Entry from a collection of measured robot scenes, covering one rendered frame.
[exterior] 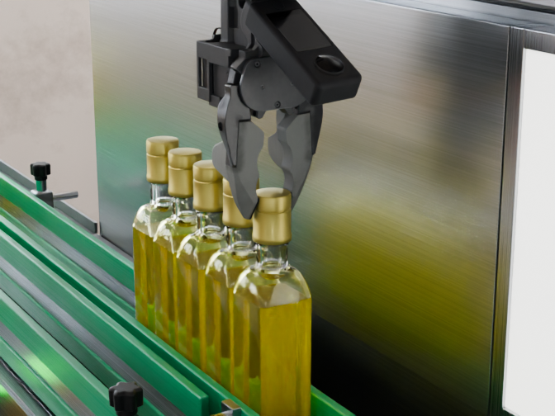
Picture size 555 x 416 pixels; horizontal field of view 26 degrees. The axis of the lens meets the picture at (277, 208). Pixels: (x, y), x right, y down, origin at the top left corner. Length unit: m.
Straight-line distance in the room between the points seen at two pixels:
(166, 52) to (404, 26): 0.56
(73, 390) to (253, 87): 0.38
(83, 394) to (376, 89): 0.41
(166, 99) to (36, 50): 2.67
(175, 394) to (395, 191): 0.29
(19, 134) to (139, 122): 2.64
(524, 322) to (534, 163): 0.14
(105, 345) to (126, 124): 0.48
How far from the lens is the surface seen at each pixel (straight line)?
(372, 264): 1.17
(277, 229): 1.06
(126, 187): 1.75
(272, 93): 1.03
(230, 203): 1.10
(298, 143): 1.06
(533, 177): 0.98
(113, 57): 1.74
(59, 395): 1.28
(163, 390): 1.20
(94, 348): 1.37
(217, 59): 1.05
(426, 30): 1.06
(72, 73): 4.27
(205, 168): 1.15
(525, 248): 1.00
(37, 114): 4.29
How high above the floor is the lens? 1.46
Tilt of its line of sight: 17 degrees down
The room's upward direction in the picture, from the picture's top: straight up
